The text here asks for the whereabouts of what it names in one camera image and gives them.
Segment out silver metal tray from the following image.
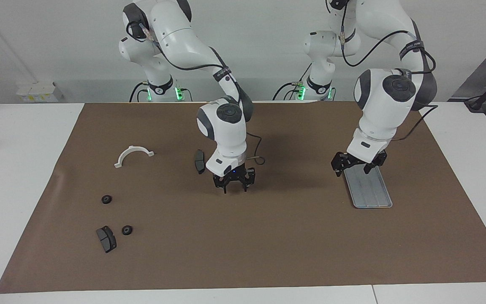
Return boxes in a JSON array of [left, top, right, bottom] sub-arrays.
[[342, 166, 394, 209]]

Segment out single grey brake pad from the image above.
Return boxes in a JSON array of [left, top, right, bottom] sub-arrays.
[[194, 149, 206, 175]]

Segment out brown table mat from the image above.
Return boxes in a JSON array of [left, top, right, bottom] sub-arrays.
[[0, 100, 486, 294]]

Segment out stacked grey brake pads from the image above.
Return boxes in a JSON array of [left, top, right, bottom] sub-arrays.
[[96, 226, 117, 254]]

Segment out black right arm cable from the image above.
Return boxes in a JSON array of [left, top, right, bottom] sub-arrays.
[[125, 19, 266, 166]]

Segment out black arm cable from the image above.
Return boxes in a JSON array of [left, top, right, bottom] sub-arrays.
[[338, 0, 438, 142], [125, 19, 266, 166]]

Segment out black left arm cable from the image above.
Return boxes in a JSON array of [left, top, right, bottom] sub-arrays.
[[338, 0, 438, 142]]

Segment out black base cable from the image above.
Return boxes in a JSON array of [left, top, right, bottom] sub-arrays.
[[273, 63, 313, 101], [130, 81, 149, 102]]

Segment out white semicircular plastic bracket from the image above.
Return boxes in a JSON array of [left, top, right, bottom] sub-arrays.
[[114, 145, 155, 169]]

